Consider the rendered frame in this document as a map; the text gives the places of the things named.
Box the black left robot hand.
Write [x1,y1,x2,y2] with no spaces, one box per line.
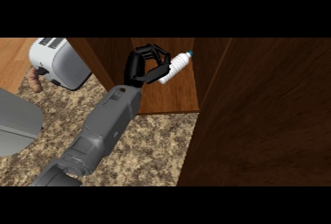
[122,43,171,88]

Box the clear water bottle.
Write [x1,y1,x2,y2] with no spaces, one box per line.
[156,51,195,85]

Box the wooden cabinet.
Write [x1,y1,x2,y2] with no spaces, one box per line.
[66,37,233,116]

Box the wooden cabinet door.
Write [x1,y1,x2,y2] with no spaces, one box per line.
[176,37,331,187]

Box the silver toaster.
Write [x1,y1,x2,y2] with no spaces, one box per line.
[28,37,93,92]

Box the brown croissant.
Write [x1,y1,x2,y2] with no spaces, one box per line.
[26,67,44,94]

